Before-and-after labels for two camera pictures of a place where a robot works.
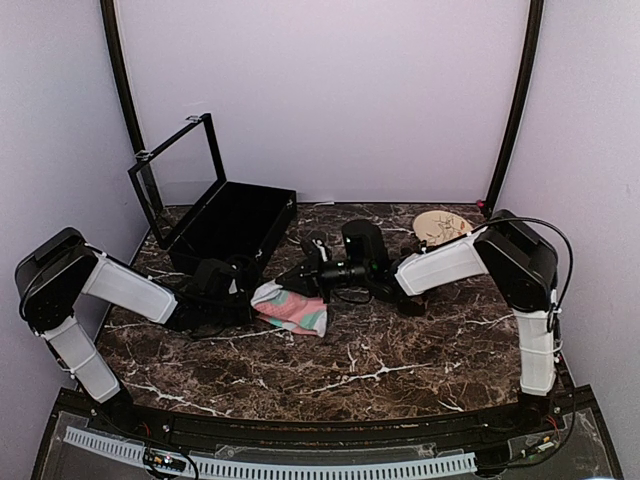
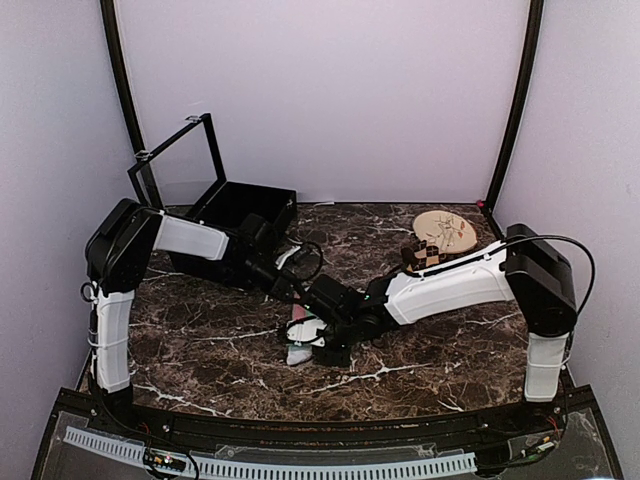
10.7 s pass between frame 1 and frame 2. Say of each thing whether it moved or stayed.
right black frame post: stayed
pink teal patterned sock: moved
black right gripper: moved
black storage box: stayed
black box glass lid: stayed
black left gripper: moved
